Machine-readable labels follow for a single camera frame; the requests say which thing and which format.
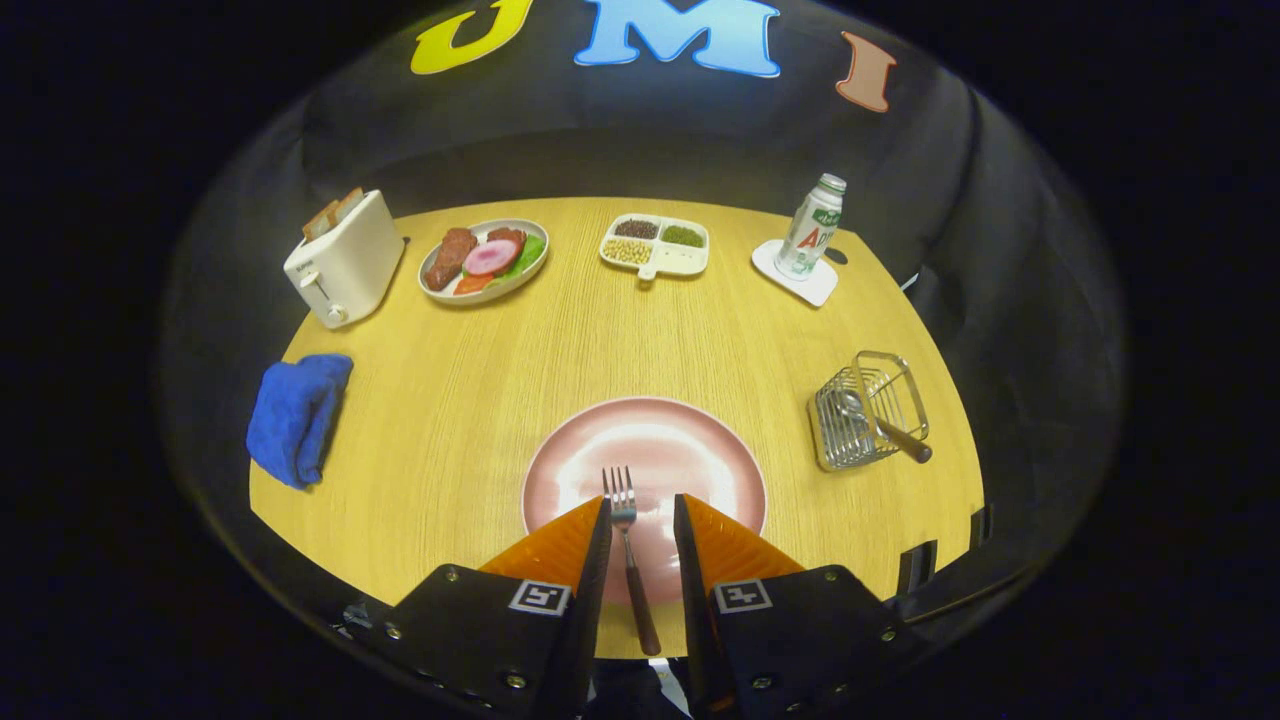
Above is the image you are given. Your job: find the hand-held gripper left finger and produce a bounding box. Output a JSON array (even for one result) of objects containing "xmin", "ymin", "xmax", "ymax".
[{"xmin": 370, "ymin": 495, "xmax": 613, "ymax": 719}]

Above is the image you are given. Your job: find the white drink bottle green cap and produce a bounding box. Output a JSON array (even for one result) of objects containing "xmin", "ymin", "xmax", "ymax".
[{"xmin": 774, "ymin": 173, "xmax": 848, "ymax": 281}]

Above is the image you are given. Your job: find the white oval food plate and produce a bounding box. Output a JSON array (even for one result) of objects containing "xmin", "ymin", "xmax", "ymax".
[{"xmin": 417, "ymin": 218, "xmax": 550, "ymax": 306}]

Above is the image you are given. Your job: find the green lettuce leaf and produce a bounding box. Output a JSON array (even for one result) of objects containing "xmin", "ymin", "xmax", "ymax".
[{"xmin": 505, "ymin": 235, "xmax": 546, "ymax": 281}]

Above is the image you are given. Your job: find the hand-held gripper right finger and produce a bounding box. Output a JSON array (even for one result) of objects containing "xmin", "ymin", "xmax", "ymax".
[{"xmin": 673, "ymin": 492, "xmax": 926, "ymax": 716}]

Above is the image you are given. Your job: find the metal spoon wooden handle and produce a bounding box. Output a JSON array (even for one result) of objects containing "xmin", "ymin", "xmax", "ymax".
[{"xmin": 838, "ymin": 388, "xmax": 933, "ymax": 465}]

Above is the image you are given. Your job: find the metal fork wooden handle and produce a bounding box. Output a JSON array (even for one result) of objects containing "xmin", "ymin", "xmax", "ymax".
[{"xmin": 602, "ymin": 465, "xmax": 663, "ymax": 658}]

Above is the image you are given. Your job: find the blue cloth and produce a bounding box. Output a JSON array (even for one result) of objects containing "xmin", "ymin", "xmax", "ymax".
[{"xmin": 246, "ymin": 353, "xmax": 354, "ymax": 491}]

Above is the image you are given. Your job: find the metal wire cutlery basket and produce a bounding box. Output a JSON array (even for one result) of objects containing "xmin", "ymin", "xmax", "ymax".
[{"xmin": 806, "ymin": 350, "xmax": 933, "ymax": 473}]

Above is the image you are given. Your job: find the white divided bean tray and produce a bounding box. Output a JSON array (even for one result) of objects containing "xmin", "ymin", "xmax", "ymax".
[{"xmin": 599, "ymin": 213, "xmax": 711, "ymax": 282}]

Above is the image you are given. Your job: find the pink ham slice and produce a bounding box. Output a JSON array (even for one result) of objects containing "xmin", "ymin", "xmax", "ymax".
[{"xmin": 463, "ymin": 238, "xmax": 521, "ymax": 277}]

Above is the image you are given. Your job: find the pink round plate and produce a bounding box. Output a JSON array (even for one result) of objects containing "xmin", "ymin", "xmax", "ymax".
[{"xmin": 521, "ymin": 396, "xmax": 768, "ymax": 606}]

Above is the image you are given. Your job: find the long brown meat piece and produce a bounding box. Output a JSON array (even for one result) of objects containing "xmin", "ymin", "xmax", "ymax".
[{"xmin": 425, "ymin": 228, "xmax": 479, "ymax": 292}]

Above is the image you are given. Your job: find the white toaster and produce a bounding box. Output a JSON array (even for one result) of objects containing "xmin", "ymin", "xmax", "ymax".
[{"xmin": 283, "ymin": 188, "xmax": 406, "ymax": 330}]

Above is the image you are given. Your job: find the white square coaster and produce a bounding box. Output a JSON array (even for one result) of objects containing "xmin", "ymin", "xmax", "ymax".
[{"xmin": 751, "ymin": 238, "xmax": 839, "ymax": 308}]

